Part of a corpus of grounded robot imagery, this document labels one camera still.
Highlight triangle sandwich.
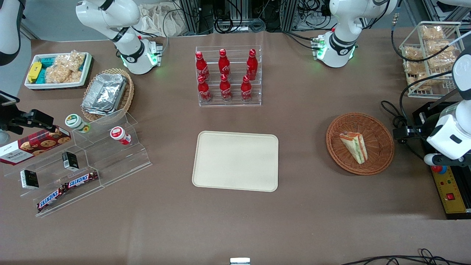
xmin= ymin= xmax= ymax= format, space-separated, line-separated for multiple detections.
xmin=339 ymin=131 xmax=368 ymax=165

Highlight brown wicker basket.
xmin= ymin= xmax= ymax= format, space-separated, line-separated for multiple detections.
xmin=326 ymin=112 xmax=395 ymax=176

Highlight light wicker basket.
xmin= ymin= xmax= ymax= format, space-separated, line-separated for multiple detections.
xmin=81 ymin=68 xmax=135 ymax=122

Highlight beige plastic tray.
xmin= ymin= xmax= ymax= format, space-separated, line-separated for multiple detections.
xmin=192 ymin=131 xmax=279 ymax=192

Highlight red Walkers cookie box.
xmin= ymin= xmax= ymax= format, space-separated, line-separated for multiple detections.
xmin=0 ymin=126 xmax=71 ymax=166

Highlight green lid cup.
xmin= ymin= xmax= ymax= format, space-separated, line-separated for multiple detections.
xmin=65 ymin=114 xmax=91 ymax=134

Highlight white rectangular snack bin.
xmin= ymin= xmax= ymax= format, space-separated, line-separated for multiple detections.
xmin=24 ymin=52 xmax=92 ymax=91

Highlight clear bag rice crackers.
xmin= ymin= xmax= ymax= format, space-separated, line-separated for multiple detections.
xmin=55 ymin=50 xmax=86 ymax=73
xmin=45 ymin=65 xmax=82 ymax=84

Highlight yellow snack pack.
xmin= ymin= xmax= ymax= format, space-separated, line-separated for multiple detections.
xmin=28 ymin=61 xmax=42 ymax=84

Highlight bagged fried snack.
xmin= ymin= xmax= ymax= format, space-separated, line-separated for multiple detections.
xmin=404 ymin=61 xmax=427 ymax=75
xmin=420 ymin=25 xmax=445 ymax=40
xmin=426 ymin=40 xmax=457 ymax=70
xmin=404 ymin=46 xmax=424 ymax=61
xmin=407 ymin=73 xmax=442 ymax=91

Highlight small black box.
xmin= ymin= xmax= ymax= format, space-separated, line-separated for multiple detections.
xmin=61 ymin=151 xmax=79 ymax=171
xmin=20 ymin=169 xmax=39 ymax=190

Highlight black control box yellow panel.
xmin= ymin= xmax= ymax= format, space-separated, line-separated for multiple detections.
xmin=412 ymin=92 xmax=471 ymax=220

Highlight stacked foil containers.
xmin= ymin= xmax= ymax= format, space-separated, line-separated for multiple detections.
xmin=82 ymin=73 xmax=127 ymax=116

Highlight Snickers chocolate bar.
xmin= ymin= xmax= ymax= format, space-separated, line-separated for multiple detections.
xmin=36 ymin=185 xmax=68 ymax=213
xmin=65 ymin=170 xmax=100 ymax=189

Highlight red lid cup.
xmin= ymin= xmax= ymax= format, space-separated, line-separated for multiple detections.
xmin=110 ymin=126 xmax=132 ymax=145

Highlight clear acrylic stepped shelf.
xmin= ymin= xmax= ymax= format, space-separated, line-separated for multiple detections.
xmin=4 ymin=109 xmax=152 ymax=218

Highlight beige cloth bag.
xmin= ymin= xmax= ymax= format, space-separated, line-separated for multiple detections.
xmin=138 ymin=4 xmax=184 ymax=37

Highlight clear acrylic bottle rack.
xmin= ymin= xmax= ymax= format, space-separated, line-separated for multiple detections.
xmin=195 ymin=45 xmax=262 ymax=107

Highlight red cola bottle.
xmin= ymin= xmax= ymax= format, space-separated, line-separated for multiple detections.
xmin=198 ymin=75 xmax=212 ymax=103
xmin=219 ymin=49 xmax=231 ymax=78
xmin=246 ymin=49 xmax=258 ymax=81
xmin=220 ymin=74 xmax=233 ymax=102
xmin=195 ymin=51 xmax=210 ymax=81
xmin=241 ymin=75 xmax=253 ymax=101

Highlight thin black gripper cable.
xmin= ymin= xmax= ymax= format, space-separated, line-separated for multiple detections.
xmin=380 ymin=70 xmax=455 ymax=128

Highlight white wire rack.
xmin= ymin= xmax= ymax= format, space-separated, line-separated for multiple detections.
xmin=399 ymin=21 xmax=465 ymax=99

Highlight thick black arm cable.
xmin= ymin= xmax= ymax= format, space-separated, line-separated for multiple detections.
xmin=390 ymin=11 xmax=471 ymax=63

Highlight black cables on floor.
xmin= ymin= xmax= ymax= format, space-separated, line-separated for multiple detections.
xmin=342 ymin=248 xmax=471 ymax=265

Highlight aluminium profile frame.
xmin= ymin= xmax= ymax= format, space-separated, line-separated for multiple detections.
xmin=283 ymin=0 xmax=299 ymax=32
xmin=421 ymin=0 xmax=471 ymax=23
xmin=177 ymin=0 xmax=201 ymax=35

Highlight black base cables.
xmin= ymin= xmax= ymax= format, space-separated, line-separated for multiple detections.
xmin=281 ymin=29 xmax=321 ymax=50

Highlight black base cable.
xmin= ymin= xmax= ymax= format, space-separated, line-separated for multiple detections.
xmin=132 ymin=28 xmax=170 ymax=56

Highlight coiled black cable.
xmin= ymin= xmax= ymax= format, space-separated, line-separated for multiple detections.
xmin=213 ymin=15 xmax=240 ymax=33

